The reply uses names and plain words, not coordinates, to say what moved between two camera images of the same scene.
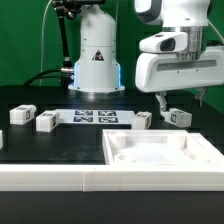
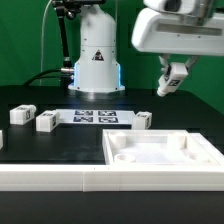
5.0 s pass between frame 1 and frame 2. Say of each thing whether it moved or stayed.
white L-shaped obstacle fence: stayed
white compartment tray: stayed
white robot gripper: moved
